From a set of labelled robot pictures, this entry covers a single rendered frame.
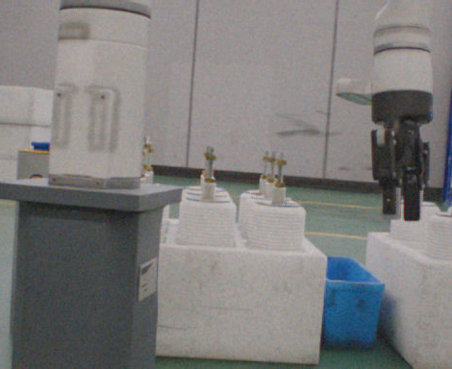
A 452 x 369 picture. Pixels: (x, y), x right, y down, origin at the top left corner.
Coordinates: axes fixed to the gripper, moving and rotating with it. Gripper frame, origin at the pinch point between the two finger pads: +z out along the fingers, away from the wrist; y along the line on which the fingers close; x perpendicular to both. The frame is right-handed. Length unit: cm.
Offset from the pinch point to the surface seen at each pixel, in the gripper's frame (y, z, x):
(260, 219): 17.0, 0.5, 31.2
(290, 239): 19.9, 3.7, 27.0
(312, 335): 21.0, 19.2, 23.4
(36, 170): -3, -7, 63
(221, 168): 433, -59, 333
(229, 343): 12.9, 20.6, 34.2
